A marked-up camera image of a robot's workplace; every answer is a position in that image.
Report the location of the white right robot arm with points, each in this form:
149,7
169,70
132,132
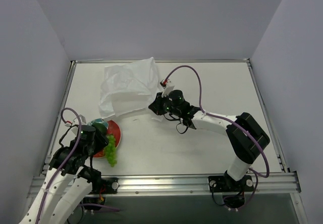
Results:
246,136

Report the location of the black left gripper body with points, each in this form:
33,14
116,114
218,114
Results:
102,138

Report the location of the aluminium table edge rail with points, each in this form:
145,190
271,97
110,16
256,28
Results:
197,64

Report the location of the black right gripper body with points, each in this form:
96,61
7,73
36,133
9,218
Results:
156,105

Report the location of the front aluminium rail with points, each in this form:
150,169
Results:
171,185

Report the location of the white plastic bag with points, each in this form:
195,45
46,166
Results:
128,88

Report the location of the red and teal plate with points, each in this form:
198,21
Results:
113,133

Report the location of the green fake grape bunch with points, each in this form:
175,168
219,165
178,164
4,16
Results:
110,151

